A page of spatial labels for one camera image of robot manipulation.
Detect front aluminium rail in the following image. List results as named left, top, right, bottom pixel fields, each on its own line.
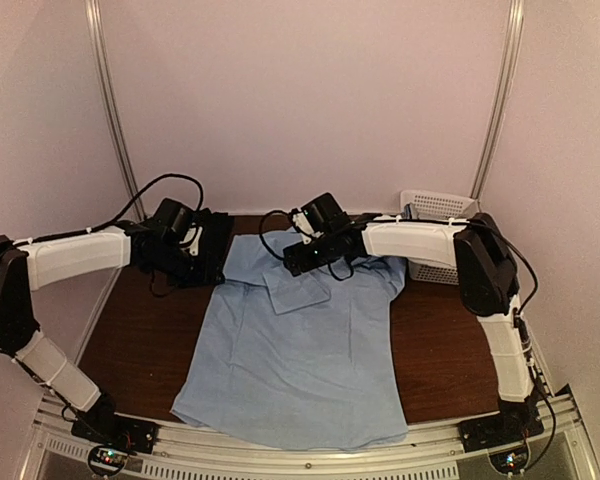
left=22, top=392, right=600, bottom=480

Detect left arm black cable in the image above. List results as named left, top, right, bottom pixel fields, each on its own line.
left=0, top=173, right=206, bottom=421

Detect left aluminium frame post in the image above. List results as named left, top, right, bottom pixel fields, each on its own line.
left=84, top=0, right=139, bottom=199

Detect round controller board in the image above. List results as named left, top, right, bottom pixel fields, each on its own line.
left=87, top=445, right=130, bottom=476
left=489, top=445, right=530, bottom=476

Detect right aluminium frame post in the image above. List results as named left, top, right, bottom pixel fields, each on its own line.
left=470, top=0, right=525, bottom=200

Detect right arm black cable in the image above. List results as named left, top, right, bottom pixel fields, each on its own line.
left=258, top=207, right=561, bottom=451

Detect aluminium frame post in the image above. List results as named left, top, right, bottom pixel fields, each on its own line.
left=470, top=0, right=525, bottom=200
left=84, top=0, right=139, bottom=199

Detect left round controller board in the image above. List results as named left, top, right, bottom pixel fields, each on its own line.
left=87, top=445, right=130, bottom=476

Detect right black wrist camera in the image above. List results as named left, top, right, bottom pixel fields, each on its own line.
left=301, top=193, right=351, bottom=234

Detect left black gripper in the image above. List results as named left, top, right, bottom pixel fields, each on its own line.
left=147, top=239, right=226, bottom=288

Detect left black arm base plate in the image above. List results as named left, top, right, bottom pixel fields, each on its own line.
left=71, top=411, right=158, bottom=454

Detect folded black shirt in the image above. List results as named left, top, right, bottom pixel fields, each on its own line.
left=151, top=209, right=234, bottom=286

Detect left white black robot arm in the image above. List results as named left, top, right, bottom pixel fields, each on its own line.
left=0, top=224, right=221, bottom=444

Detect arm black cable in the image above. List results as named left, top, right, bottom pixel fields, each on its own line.
left=258, top=207, right=561, bottom=451
left=0, top=173, right=206, bottom=421

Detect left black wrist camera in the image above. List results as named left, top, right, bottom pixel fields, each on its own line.
left=151, top=198, right=194, bottom=244

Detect light blue long sleeve shirt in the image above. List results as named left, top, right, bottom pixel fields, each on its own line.
left=171, top=231, right=408, bottom=450

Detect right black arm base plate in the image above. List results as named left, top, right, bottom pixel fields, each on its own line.
left=458, top=412, right=544, bottom=452

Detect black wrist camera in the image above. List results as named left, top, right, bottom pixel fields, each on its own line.
left=151, top=198, right=194, bottom=244
left=301, top=193, right=351, bottom=234

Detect white plastic laundry basket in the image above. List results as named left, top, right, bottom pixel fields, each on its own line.
left=399, top=190, right=481, bottom=286

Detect right round controller board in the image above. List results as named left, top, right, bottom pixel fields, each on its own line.
left=489, top=445, right=530, bottom=476

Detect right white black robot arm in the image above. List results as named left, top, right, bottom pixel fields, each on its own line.
left=283, top=212, right=539, bottom=442

